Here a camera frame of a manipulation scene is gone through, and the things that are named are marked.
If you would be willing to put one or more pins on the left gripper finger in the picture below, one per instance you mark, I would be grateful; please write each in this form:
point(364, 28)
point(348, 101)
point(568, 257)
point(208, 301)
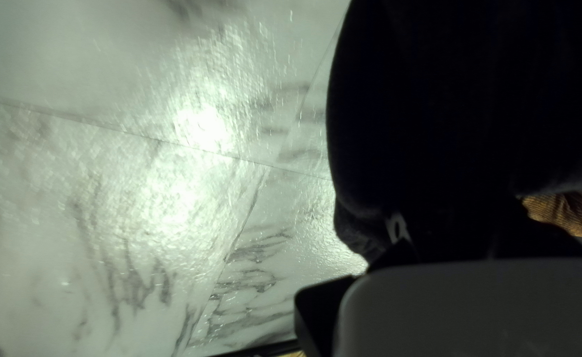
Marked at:
point(320, 317)

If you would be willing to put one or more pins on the black sweatshirt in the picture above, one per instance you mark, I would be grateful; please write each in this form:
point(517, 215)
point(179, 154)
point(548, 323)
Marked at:
point(444, 124)

